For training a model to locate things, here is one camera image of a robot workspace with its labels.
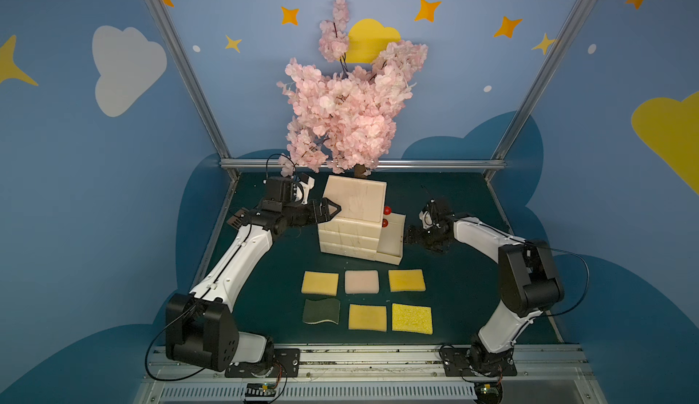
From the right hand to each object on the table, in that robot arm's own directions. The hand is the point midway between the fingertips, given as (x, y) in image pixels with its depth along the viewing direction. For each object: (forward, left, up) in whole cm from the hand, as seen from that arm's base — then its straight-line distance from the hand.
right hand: (417, 239), depth 96 cm
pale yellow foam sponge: (-17, +33, -3) cm, 37 cm away
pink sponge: (-16, +19, -3) cm, 25 cm away
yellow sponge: (-14, +6, -3) cm, 16 cm away
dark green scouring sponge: (-26, +32, -3) cm, 42 cm away
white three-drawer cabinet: (-7, +22, +14) cm, 27 cm away
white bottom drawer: (+4, +8, -6) cm, 11 cm away
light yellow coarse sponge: (-27, +17, -3) cm, 32 cm away
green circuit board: (-47, +45, -5) cm, 65 cm away
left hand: (-2, +29, +20) cm, 35 cm away
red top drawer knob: (+1, +12, +15) cm, 19 cm away
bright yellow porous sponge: (-26, +3, -3) cm, 27 cm away
